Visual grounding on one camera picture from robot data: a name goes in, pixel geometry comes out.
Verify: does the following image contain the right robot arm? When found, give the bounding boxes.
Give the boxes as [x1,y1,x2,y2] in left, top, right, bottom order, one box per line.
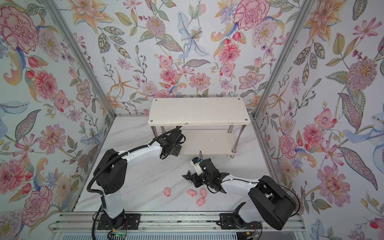
[183,157,297,231]

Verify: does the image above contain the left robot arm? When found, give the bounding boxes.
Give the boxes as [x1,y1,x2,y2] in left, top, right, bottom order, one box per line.
[87,126,186,220]

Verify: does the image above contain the white two-tier shelf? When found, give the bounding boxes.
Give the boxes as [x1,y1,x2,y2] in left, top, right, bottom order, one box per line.
[148,97,251,157]

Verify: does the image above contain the pink pig toy centre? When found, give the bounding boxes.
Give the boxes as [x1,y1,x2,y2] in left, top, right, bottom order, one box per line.
[187,189,197,198]

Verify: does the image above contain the pink pig toy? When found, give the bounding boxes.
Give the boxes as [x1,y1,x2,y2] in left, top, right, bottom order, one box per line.
[164,188,171,197]
[200,188,207,198]
[187,189,197,198]
[197,198,205,207]

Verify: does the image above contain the pink pig toy right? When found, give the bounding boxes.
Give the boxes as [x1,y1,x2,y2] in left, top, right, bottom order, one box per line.
[200,188,207,198]

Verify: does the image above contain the pink pig toy left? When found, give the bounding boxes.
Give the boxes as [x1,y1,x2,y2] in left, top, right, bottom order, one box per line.
[164,188,171,197]

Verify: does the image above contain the pink pig toy near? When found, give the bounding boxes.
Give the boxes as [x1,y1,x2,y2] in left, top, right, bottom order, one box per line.
[197,198,205,207]

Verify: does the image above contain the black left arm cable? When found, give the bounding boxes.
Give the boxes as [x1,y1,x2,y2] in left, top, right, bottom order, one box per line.
[86,125,184,240]

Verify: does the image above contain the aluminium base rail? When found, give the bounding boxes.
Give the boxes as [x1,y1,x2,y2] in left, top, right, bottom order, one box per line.
[47,210,307,233]

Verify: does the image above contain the aluminium corner post left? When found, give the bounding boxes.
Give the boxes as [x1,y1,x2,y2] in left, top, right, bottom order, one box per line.
[42,0,117,121]

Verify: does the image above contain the aluminium corner post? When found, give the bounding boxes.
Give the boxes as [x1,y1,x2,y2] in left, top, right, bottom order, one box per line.
[253,1,314,120]
[42,0,117,121]

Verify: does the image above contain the aluminium corner post right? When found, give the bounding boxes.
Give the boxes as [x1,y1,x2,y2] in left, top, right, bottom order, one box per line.
[253,1,314,120]

